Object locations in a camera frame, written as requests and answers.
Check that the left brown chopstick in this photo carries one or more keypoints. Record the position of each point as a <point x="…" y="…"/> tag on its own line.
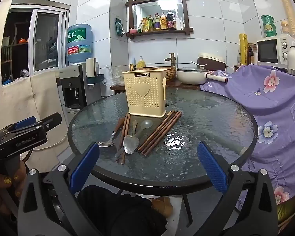
<point x="120" y="153"/>

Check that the brown rice cooker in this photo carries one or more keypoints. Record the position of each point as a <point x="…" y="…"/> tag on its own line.
<point x="211" y="62"/>

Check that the green stacked cups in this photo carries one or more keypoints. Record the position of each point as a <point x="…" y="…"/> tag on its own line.
<point x="269" y="28"/>

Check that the purple floral cloth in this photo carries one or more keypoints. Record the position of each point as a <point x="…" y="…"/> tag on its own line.
<point x="269" y="95"/>

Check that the pink small bowl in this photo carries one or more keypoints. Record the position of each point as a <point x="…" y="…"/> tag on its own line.
<point x="133" y="31"/>

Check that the white cooking pot with lid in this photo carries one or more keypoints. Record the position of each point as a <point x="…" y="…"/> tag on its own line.
<point x="197" y="76"/>

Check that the cream plastic utensil holder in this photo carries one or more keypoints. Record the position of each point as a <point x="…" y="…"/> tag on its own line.
<point x="146" y="92"/>

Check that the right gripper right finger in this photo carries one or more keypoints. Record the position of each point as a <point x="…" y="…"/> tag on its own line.
<point x="227" y="179"/>

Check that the woven basin sink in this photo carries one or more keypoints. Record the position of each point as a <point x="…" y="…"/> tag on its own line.
<point x="170" y="72"/>

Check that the tall paper cup stack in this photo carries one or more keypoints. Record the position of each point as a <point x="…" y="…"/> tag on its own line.
<point x="289" y="10"/>

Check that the brown wooden chopstick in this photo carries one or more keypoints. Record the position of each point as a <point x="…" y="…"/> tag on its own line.
<point x="158" y="132"/>
<point x="155" y="131"/>
<point x="162" y="133"/>

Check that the person's left hand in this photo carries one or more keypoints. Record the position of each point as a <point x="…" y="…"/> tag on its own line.
<point x="17" y="181"/>

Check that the yellow dish soap bottle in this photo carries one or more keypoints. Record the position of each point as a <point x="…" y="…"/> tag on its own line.
<point x="141" y="64"/>

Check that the brass faucet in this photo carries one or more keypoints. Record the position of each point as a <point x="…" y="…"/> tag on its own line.
<point x="171" y="59"/>

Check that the sliding window frame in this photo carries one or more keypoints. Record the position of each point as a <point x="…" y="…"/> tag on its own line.
<point x="34" y="38"/>

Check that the blue water jug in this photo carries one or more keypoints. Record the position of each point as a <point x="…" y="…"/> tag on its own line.
<point x="79" y="43"/>

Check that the wooden framed mirror shelf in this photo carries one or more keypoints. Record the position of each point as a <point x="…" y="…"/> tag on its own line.
<point x="141" y="14"/>

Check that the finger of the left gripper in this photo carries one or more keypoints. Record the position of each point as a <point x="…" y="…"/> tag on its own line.
<point x="21" y="124"/>
<point x="46" y="124"/>

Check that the dark soy sauce bottle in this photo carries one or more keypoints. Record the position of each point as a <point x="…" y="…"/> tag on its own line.
<point x="170" y="20"/>

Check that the metal spoon large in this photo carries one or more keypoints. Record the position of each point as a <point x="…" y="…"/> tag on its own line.
<point x="130" y="142"/>

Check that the clear plastic bag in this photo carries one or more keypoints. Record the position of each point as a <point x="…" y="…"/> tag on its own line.
<point x="114" y="76"/>

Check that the purple label bottle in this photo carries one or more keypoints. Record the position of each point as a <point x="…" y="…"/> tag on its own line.
<point x="156" y="22"/>

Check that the water dispenser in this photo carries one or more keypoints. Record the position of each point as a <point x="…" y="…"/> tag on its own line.
<point x="78" y="90"/>

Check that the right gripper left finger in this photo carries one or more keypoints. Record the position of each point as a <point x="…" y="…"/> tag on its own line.
<point x="69" y="179"/>

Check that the yellow oil bottle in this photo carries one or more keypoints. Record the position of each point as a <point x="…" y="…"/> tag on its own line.
<point x="163" y="21"/>

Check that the brown glass bottle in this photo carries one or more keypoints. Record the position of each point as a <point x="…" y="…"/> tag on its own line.
<point x="250" y="56"/>

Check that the beige cloth cover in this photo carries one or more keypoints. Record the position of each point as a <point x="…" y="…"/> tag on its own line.
<point x="36" y="96"/>

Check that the round glass table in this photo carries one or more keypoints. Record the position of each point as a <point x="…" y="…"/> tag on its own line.
<point x="166" y="160"/>

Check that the translucent grey plastic spoon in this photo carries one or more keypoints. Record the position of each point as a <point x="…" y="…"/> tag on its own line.
<point x="144" y="125"/>

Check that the white microwave oven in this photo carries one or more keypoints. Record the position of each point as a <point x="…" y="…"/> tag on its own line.
<point x="275" y="51"/>

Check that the yellow roll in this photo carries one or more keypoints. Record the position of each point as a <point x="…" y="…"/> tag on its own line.
<point x="243" y="41"/>

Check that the green hanging packet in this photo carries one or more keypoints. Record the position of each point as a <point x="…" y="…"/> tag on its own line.
<point x="119" y="27"/>

